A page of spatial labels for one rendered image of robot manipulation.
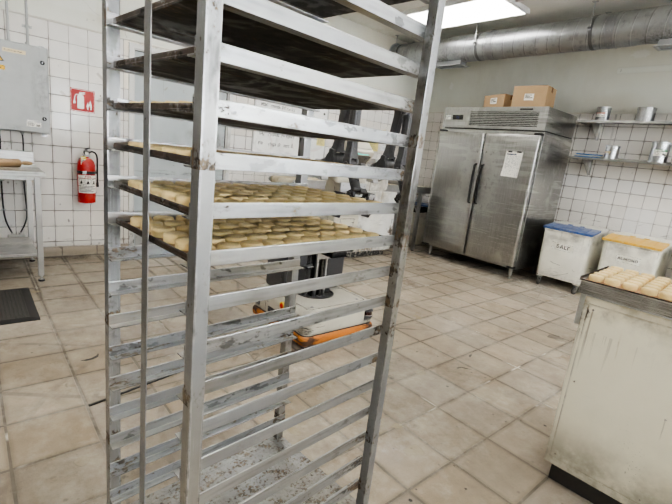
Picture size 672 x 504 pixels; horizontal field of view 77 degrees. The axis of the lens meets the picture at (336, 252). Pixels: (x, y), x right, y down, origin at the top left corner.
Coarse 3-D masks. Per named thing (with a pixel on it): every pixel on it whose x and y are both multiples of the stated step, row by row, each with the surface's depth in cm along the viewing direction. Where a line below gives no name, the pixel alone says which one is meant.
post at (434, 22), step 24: (432, 0) 105; (432, 24) 106; (432, 48) 106; (432, 72) 109; (408, 144) 113; (408, 168) 114; (408, 192) 115; (408, 216) 116; (408, 240) 119; (384, 312) 124; (384, 336) 125; (384, 360) 125; (384, 384) 128; (360, 480) 137
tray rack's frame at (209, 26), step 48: (144, 48) 83; (144, 96) 85; (144, 144) 87; (192, 144) 71; (144, 192) 89; (192, 192) 73; (144, 240) 91; (192, 240) 74; (144, 288) 93; (192, 288) 76; (144, 336) 96; (192, 336) 77; (144, 384) 98; (192, 384) 80; (144, 432) 101; (192, 432) 82; (144, 480) 103; (192, 480) 85
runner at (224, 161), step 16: (224, 160) 77; (240, 160) 79; (256, 160) 81; (272, 160) 84; (288, 160) 87; (304, 160) 90; (336, 176) 98; (352, 176) 101; (368, 176) 105; (384, 176) 110; (400, 176) 114
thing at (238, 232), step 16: (160, 224) 100; (176, 224) 103; (224, 224) 108; (240, 224) 111; (256, 224) 113; (272, 224) 116; (288, 224) 119; (304, 224) 124; (320, 224) 125; (336, 224) 128; (176, 240) 87; (224, 240) 92; (240, 240) 94; (256, 240) 98; (272, 240) 96; (288, 240) 98; (304, 240) 102; (320, 240) 106
